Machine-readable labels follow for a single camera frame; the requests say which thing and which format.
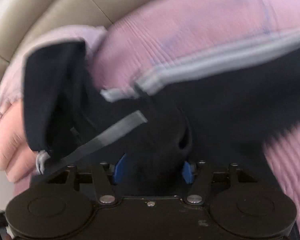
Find dark navy garment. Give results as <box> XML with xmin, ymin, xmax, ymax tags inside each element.
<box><xmin>24</xmin><ymin>29</ymin><xmax>300</xmax><ymax>196</ymax></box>

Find pink folded quilt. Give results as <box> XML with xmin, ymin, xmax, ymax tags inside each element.
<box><xmin>0</xmin><ymin>100</ymin><xmax>37</xmax><ymax>183</ymax></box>

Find lilac patterned pillow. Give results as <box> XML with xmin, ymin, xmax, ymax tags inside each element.
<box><xmin>0</xmin><ymin>25</ymin><xmax>107</xmax><ymax>120</ymax></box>

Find purple ribbed bedspread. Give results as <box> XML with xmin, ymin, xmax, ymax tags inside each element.
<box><xmin>91</xmin><ymin>0</ymin><xmax>300</xmax><ymax>233</ymax></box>

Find beige leather headboard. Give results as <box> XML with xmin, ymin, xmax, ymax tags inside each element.
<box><xmin>0</xmin><ymin>0</ymin><xmax>151</xmax><ymax>82</ymax></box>

